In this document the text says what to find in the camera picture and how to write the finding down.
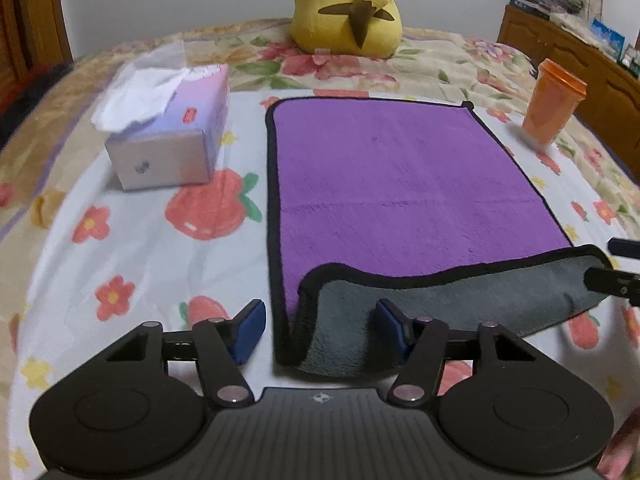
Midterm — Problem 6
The purple grey microfiber towel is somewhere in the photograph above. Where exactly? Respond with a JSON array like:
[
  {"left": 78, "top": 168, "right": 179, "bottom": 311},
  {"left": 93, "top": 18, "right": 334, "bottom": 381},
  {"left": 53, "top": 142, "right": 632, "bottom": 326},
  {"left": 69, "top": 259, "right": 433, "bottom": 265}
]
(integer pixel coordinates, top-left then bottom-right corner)
[{"left": 266, "top": 96, "right": 610, "bottom": 378}]

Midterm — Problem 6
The wooden sideboard cabinet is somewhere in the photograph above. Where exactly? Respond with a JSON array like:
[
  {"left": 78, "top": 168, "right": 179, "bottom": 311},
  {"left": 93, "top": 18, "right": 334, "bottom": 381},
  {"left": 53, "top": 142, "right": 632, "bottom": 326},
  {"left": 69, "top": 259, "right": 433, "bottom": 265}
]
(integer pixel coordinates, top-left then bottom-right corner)
[{"left": 498, "top": 4, "right": 640, "bottom": 180}]

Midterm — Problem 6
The floral bed blanket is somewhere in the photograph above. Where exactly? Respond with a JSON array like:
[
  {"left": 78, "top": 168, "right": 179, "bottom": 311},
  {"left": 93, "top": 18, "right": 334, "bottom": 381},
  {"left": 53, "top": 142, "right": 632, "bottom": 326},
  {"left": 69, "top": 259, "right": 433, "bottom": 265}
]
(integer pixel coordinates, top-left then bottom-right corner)
[{"left": 1, "top": 20, "right": 639, "bottom": 477}]

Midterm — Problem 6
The orange plastic cup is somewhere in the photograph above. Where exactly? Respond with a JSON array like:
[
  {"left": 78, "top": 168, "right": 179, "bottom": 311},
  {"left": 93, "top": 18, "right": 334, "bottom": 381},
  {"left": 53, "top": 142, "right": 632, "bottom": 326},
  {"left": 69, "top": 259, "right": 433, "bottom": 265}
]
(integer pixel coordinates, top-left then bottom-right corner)
[{"left": 522, "top": 58, "right": 587, "bottom": 151}]

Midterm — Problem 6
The blue picture card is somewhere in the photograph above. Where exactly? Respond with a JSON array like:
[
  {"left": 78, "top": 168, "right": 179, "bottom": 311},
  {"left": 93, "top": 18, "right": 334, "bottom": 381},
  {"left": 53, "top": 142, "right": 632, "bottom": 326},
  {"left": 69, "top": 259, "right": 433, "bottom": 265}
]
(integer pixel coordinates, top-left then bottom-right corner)
[{"left": 590, "top": 18, "right": 625, "bottom": 62}]

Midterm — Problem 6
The pink tissue box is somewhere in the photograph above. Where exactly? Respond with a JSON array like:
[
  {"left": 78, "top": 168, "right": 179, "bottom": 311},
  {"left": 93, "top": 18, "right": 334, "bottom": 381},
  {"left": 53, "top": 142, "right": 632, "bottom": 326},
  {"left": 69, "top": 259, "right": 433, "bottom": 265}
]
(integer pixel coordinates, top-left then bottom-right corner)
[{"left": 91, "top": 64, "right": 229, "bottom": 191}]

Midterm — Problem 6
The yellow pikachu plush toy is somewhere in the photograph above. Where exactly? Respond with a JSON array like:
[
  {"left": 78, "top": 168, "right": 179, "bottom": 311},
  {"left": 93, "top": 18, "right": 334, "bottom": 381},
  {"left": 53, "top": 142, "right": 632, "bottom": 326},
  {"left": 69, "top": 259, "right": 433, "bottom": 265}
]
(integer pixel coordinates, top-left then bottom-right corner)
[{"left": 290, "top": 0, "right": 402, "bottom": 58}]

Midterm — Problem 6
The wooden wardrobe door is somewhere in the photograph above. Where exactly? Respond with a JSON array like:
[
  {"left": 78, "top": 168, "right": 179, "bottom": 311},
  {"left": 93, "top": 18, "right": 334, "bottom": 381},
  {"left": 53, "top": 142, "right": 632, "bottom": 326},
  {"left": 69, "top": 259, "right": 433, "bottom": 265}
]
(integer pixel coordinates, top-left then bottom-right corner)
[{"left": 0, "top": 0, "right": 75, "bottom": 116}]

